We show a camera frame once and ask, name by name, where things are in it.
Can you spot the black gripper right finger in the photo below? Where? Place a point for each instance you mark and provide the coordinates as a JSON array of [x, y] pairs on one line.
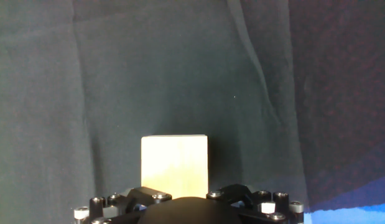
[[267, 208]]

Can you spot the small wooden block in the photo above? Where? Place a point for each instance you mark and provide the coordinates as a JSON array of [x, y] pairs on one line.
[[175, 165]]

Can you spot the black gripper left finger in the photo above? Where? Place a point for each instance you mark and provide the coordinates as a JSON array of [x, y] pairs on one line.
[[117, 208]]

